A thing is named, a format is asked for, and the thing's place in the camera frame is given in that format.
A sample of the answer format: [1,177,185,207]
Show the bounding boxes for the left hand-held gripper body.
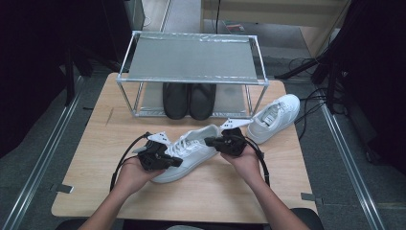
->
[131,130,172,172]

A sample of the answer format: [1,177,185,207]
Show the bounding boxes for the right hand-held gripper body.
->
[219,117,255,157]

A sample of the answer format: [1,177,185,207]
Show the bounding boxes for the white lace-up sneaker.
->
[150,124,222,184]
[246,93,302,145]

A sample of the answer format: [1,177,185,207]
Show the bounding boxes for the metal frame shoe rack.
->
[116,30,270,119]

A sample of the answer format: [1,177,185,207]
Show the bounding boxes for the person's right hand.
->
[219,145,265,189]

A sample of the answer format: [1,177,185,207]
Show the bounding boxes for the person's left hand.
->
[114,156,167,196]

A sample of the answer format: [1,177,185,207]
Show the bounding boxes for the grey tape tab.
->
[50,183,75,195]
[300,192,324,206]

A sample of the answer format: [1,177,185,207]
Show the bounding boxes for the black tripod stand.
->
[273,57,324,81]

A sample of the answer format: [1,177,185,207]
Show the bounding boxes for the red printed paper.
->
[224,22,246,34]

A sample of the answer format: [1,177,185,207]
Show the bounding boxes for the light wooden cabinet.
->
[199,0,352,59]

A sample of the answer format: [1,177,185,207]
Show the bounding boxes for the black curtain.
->
[319,0,406,176]
[0,0,136,160]

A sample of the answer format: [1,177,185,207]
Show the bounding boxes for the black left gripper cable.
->
[109,131,153,193]

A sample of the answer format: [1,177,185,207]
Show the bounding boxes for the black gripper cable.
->
[243,136,271,188]
[109,131,153,193]

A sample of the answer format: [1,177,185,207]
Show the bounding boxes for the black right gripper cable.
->
[243,136,271,188]

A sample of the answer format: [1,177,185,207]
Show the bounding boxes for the black floor cables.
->
[286,57,334,142]

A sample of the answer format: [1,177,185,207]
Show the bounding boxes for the metal floor rail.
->
[318,102,388,230]
[0,76,86,230]

